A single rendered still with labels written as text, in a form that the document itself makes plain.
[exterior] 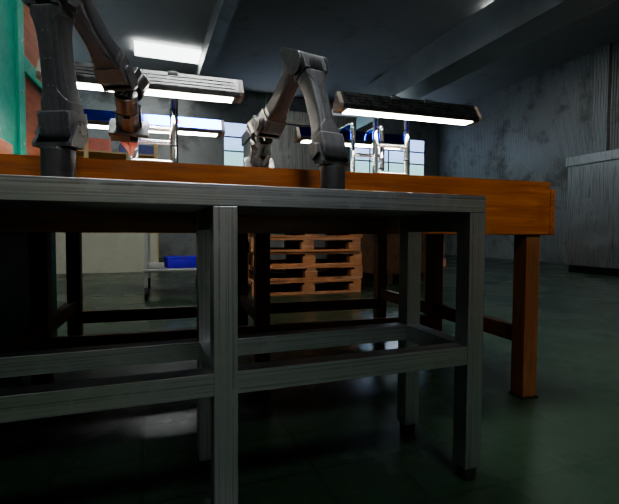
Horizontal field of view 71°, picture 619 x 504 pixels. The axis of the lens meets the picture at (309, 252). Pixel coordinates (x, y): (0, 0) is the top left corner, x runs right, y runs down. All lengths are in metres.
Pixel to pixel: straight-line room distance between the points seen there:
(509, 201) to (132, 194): 1.22
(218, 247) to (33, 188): 0.30
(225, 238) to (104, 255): 6.12
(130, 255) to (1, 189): 6.09
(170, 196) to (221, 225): 0.10
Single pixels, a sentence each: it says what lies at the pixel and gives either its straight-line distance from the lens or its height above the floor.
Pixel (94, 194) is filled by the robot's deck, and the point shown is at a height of 0.64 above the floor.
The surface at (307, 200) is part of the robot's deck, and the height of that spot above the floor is 0.64.
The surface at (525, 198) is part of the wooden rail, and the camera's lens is 1.67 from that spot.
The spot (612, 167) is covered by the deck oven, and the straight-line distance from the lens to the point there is 7.61.
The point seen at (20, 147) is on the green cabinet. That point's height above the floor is 0.90.
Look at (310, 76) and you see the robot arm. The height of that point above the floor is 0.99.
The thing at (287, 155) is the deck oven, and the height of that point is 1.68.
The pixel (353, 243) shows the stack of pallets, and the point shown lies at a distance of 4.29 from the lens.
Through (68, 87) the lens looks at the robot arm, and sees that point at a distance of 1.03.
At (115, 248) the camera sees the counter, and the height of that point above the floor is 0.35.
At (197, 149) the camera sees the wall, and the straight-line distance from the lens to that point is 11.05.
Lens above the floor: 0.58
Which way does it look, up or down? 2 degrees down
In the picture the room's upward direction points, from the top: straight up
